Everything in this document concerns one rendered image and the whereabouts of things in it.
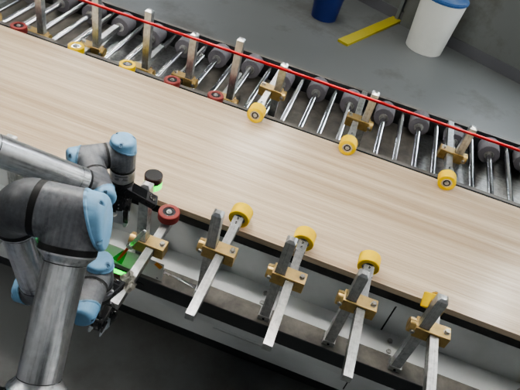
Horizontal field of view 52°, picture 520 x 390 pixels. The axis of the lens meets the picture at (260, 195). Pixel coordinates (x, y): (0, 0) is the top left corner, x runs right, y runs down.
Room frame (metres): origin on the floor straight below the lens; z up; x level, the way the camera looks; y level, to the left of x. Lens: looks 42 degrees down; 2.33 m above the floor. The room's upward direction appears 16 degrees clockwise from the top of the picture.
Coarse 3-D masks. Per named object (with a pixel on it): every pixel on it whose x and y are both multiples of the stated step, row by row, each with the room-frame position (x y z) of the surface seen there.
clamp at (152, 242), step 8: (136, 232) 1.27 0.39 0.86; (128, 240) 1.23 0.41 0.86; (152, 240) 1.25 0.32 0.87; (160, 240) 1.26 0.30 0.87; (136, 248) 1.22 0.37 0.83; (144, 248) 1.22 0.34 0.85; (152, 248) 1.21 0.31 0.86; (160, 248) 1.22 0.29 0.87; (152, 256) 1.21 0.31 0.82; (160, 256) 1.21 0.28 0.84
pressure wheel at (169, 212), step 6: (168, 204) 1.40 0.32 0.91; (162, 210) 1.37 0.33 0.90; (168, 210) 1.37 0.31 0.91; (174, 210) 1.38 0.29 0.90; (162, 216) 1.34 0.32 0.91; (168, 216) 1.34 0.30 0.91; (174, 216) 1.35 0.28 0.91; (162, 222) 1.33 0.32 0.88; (168, 222) 1.33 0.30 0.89; (174, 222) 1.34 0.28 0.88
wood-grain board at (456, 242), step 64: (0, 64) 1.98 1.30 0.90; (64, 64) 2.12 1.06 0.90; (0, 128) 1.56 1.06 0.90; (64, 128) 1.67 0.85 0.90; (128, 128) 1.78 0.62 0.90; (192, 128) 1.90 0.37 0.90; (256, 128) 2.03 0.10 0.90; (192, 192) 1.51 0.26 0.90; (256, 192) 1.61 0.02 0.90; (320, 192) 1.72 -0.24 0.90; (384, 192) 1.84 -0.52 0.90; (448, 192) 1.96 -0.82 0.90; (320, 256) 1.36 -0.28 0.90; (384, 256) 1.45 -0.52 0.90; (448, 256) 1.55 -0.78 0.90; (512, 256) 1.65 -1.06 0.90; (512, 320) 1.31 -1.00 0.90
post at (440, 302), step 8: (440, 296) 1.13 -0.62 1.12; (448, 296) 1.14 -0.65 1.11; (432, 304) 1.13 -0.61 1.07; (440, 304) 1.11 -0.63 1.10; (424, 312) 1.14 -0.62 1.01; (432, 312) 1.11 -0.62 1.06; (440, 312) 1.11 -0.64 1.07; (424, 320) 1.11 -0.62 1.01; (432, 320) 1.11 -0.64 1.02; (424, 328) 1.11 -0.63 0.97; (408, 336) 1.14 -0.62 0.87; (408, 344) 1.11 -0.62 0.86; (416, 344) 1.11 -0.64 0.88; (400, 352) 1.11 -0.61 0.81; (408, 352) 1.11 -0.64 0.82; (392, 360) 1.13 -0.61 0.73; (400, 360) 1.11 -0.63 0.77
